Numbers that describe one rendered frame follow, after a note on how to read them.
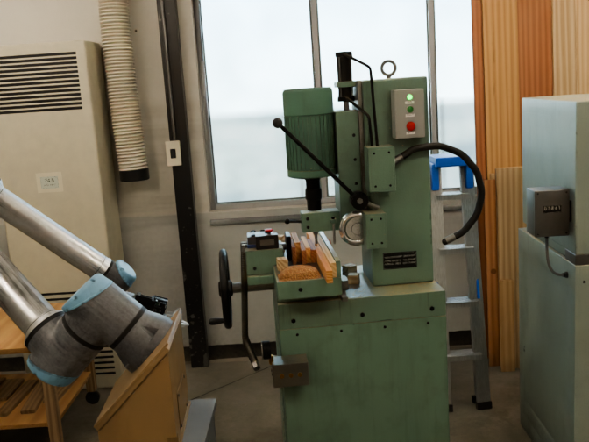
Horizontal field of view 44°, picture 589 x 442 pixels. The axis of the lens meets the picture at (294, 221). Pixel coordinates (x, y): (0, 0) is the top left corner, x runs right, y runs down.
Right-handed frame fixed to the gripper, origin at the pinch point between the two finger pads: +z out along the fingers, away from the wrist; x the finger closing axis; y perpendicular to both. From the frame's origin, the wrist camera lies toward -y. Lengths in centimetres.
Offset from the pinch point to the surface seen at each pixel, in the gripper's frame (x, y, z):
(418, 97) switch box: -14, 101, 53
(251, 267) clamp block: -5.4, 29.0, 16.9
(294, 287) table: -28, 32, 31
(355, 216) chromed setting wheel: -11, 57, 45
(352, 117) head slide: -4, 89, 35
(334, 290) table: -28, 34, 43
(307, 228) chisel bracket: -1, 47, 32
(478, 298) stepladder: 60, 28, 124
